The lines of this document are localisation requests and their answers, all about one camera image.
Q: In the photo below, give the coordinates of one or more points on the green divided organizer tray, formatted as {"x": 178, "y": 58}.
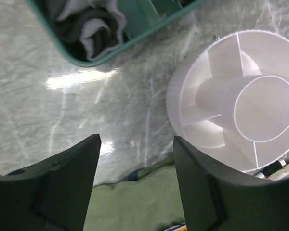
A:
{"x": 144, "y": 17}

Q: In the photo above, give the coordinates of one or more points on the white round pen holder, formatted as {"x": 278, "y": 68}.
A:
{"x": 231, "y": 100}

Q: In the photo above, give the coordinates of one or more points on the green folded t-shirt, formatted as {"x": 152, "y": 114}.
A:
{"x": 148, "y": 199}

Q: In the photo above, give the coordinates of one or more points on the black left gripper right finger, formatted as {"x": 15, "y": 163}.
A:
{"x": 216, "y": 197}

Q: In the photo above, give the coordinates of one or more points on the grey rolled sock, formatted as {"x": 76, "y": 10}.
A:
{"x": 96, "y": 26}

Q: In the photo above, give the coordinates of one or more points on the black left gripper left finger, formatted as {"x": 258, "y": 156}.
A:
{"x": 52, "y": 194}

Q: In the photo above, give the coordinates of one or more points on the white marker black cap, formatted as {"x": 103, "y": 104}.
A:
{"x": 270, "y": 169}

